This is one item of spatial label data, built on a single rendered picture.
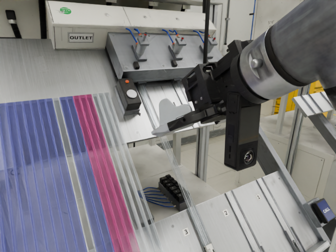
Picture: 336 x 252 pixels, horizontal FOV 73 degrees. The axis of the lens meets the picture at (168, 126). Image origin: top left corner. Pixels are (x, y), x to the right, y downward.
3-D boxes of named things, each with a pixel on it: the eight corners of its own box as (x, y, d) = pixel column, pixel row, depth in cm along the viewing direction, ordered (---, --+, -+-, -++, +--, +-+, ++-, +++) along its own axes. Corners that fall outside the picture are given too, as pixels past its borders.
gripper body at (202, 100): (213, 78, 42) (265, 38, 31) (228, 122, 40) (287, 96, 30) (178, 81, 38) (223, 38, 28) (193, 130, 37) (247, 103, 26)
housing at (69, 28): (198, 60, 86) (217, 29, 74) (55, 66, 62) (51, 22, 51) (189, 45, 88) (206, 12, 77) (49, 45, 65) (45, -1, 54)
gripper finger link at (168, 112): (146, 109, 43) (189, 90, 39) (154, 139, 42) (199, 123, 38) (136, 108, 40) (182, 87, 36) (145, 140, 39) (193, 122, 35)
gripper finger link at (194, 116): (174, 122, 40) (220, 104, 37) (177, 131, 40) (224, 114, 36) (162, 121, 36) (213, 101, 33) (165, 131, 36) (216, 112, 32)
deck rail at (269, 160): (310, 244, 61) (331, 242, 56) (305, 247, 60) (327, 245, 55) (198, 50, 87) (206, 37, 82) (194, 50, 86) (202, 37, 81)
